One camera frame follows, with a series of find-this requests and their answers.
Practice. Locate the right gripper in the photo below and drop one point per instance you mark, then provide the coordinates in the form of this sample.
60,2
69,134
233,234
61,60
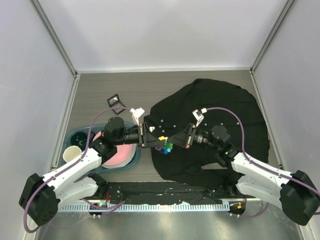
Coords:
183,138

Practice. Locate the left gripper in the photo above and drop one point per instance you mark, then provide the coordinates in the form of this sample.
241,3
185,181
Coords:
147,139

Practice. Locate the rainbow flower brooch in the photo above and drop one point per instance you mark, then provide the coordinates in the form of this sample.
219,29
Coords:
166,148

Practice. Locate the black button shirt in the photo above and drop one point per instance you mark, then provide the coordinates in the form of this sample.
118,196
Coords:
236,109

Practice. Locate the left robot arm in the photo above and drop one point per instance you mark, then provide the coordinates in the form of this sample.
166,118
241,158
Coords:
42,196

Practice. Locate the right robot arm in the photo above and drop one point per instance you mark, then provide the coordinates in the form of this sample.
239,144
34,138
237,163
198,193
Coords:
293,193

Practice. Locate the pink plate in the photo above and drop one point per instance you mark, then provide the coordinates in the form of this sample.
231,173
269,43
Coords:
120,155

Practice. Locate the white plate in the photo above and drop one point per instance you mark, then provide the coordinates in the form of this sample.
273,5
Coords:
128,161

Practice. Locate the black folding mirror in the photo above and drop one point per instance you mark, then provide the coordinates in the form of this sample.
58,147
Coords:
116,104

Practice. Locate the blue plastic bin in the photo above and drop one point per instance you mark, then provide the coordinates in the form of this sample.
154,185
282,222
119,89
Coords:
126,157

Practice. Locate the dark green mug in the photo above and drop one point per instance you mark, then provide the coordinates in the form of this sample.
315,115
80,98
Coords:
79,139

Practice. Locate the light blue mug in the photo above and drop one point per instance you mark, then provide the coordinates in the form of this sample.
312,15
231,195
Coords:
71,153

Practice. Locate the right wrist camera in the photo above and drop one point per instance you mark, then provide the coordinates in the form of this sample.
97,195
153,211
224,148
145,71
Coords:
199,115

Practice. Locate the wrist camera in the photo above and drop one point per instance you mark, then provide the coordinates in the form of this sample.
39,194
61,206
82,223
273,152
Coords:
136,114
199,115

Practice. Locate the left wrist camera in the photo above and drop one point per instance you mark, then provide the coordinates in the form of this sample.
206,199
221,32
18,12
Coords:
136,114

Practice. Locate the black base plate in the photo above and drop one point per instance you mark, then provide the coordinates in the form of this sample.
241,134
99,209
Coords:
165,193

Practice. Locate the white cable duct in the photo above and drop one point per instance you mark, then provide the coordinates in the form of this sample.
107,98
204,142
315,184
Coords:
140,208

